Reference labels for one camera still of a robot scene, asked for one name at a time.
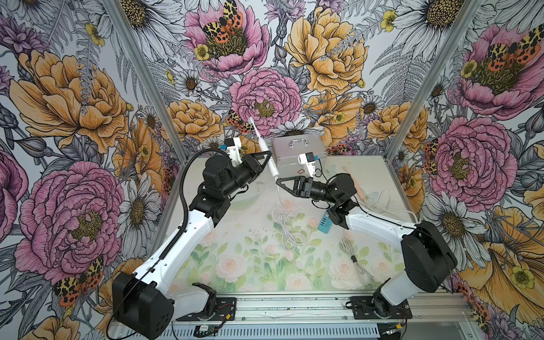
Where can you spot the silver first aid case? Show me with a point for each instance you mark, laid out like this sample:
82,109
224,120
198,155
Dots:
286,151

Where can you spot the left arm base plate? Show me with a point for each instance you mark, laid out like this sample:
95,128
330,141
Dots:
224,310

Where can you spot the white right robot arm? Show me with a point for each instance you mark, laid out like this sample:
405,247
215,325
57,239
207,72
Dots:
428,260

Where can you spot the aluminium rail frame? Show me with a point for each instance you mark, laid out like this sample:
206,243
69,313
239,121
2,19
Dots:
321,315

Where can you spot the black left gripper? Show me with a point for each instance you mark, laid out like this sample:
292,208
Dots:
251,160

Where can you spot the teal power strip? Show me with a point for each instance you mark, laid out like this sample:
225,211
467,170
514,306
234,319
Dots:
325,224

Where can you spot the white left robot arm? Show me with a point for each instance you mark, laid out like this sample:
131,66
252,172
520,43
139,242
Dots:
142,300

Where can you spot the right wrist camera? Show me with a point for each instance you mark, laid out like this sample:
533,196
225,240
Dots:
307,161

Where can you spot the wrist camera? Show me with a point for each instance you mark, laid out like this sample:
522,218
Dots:
307,161
232,147

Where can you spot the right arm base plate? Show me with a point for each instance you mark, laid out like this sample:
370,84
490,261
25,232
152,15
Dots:
361,310

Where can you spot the pink electric toothbrush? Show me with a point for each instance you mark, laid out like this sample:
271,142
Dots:
359,192

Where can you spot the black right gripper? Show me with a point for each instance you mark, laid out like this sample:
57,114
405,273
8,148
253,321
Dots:
303,186

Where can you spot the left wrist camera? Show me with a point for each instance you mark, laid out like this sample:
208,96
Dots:
232,147

